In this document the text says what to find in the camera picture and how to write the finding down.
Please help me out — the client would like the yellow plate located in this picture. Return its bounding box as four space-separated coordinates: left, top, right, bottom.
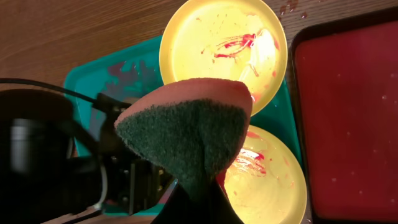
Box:
224 126 307 224
159 0 288 114

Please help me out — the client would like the red black-rimmed tray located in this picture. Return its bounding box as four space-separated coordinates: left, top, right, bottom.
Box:
291 7 397 223

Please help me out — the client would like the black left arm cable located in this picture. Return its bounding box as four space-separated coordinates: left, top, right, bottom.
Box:
0 77 97 104

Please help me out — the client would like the teal plastic tray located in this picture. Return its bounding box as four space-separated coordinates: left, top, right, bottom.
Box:
63 34 304 217

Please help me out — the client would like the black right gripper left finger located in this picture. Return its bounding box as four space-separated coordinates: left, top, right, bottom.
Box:
151 184 198 224

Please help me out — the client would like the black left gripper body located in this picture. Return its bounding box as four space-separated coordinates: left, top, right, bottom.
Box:
93 93 176 215

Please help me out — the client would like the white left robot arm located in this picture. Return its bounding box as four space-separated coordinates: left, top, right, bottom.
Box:
1 90 173 223

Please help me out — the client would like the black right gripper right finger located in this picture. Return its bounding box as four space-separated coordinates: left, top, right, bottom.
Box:
198 180 243 224

